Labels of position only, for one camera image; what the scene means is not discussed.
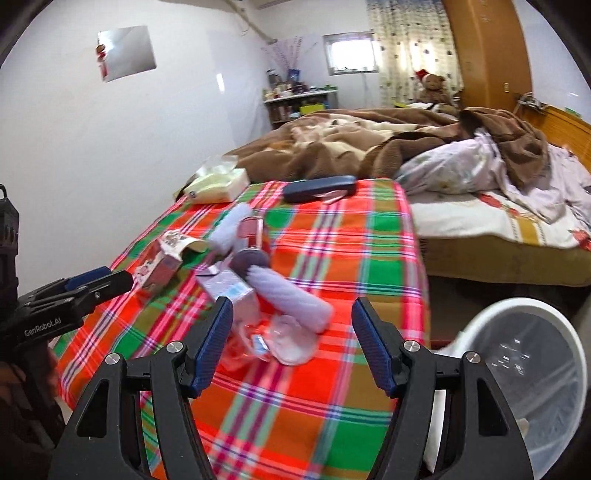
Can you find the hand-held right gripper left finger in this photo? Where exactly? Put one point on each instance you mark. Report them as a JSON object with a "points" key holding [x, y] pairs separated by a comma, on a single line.
{"points": [[212, 341]]}

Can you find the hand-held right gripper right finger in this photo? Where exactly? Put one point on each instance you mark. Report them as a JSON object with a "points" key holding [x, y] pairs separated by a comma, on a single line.
{"points": [[374, 346]]}

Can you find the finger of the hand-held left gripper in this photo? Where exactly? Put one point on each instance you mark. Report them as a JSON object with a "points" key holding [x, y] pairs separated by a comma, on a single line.
{"points": [[113, 282], [87, 277]]}

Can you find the clear wrapper with blue label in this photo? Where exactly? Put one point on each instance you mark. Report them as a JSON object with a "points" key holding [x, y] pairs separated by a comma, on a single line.
{"points": [[256, 344]]}

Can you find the pink white small carton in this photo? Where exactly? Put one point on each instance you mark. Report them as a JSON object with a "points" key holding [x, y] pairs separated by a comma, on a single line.
{"points": [[159, 267]]}

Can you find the small pale purple box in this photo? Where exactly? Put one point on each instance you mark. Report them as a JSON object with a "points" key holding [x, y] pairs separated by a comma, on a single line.
{"points": [[228, 288]]}

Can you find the pinkish clear plastic wrapper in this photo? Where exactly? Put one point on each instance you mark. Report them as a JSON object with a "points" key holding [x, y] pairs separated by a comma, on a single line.
{"points": [[291, 344]]}

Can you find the white foam net sleeve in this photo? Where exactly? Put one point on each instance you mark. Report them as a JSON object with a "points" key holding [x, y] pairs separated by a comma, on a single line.
{"points": [[291, 297], [231, 226]]}

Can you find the red drink can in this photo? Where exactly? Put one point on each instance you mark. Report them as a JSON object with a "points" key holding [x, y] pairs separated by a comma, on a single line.
{"points": [[251, 235]]}

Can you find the white plastic trash bin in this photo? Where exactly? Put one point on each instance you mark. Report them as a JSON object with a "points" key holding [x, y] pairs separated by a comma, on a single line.
{"points": [[485, 318]]}

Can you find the red green plaid tablecloth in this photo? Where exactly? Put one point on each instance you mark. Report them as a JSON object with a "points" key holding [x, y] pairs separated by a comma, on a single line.
{"points": [[346, 258]]}

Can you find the yellow green tissue pack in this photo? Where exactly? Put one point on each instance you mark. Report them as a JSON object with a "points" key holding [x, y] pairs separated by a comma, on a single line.
{"points": [[217, 184]]}

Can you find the floral bed sheet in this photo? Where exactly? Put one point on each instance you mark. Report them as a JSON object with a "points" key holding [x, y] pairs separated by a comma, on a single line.
{"points": [[461, 212]]}

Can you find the dark blue glasses case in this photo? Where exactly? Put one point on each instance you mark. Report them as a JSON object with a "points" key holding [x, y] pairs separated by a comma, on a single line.
{"points": [[318, 188]]}

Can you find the white floral quilt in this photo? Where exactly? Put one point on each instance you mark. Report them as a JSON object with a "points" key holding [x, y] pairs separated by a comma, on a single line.
{"points": [[443, 170]]}

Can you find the brown fleece blanket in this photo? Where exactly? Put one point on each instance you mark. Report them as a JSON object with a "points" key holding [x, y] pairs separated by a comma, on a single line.
{"points": [[323, 152]]}

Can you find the red hanging ornament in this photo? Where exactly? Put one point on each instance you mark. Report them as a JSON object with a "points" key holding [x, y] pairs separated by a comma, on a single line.
{"points": [[100, 67]]}

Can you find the white storage shelf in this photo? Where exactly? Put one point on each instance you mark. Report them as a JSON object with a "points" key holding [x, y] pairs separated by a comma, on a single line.
{"points": [[281, 110]]}

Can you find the pale pink cloth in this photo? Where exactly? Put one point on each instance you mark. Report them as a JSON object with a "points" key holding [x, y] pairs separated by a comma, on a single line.
{"points": [[554, 184]]}

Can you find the yellow green box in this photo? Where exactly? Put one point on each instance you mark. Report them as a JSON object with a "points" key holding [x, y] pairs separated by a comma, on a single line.
{"points": [[311, 110]]}

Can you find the row of bottles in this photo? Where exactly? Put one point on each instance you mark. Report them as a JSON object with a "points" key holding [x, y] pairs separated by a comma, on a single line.
{"points": [[286, 87]]}

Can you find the brown teddy bear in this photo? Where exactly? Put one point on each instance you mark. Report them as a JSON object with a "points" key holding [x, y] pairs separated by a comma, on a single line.
{"points": [[434, 87]]}

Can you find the decorative branches in vase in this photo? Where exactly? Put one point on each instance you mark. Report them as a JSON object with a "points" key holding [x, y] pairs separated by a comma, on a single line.
{"points": [[291, 55]]}

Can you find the small window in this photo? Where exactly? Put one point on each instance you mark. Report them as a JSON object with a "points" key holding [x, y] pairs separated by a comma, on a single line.
{"points": [[351, 53]]}

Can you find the wooden bed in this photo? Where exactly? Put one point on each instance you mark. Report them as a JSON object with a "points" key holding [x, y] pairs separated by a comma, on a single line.
{"points": [[568, 124]]}

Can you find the patterned curtain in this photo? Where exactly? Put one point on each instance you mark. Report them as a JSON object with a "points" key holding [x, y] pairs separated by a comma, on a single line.
{"points": [[406, 37]]}

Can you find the wooden wardrobe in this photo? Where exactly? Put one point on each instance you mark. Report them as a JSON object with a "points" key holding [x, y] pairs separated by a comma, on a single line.
{"points": [[489, 55]]}

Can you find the white air conditioner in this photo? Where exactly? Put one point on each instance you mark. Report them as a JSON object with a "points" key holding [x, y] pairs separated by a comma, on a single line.
{"points": [[274, 3]]}

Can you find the silver wall sheet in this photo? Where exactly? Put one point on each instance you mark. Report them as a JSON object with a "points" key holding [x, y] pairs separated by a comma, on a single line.
{"points": [[129, 50]]}

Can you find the white wall pipe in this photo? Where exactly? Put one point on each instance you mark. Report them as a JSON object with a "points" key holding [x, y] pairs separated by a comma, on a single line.
{"points": [[251, 27]]}

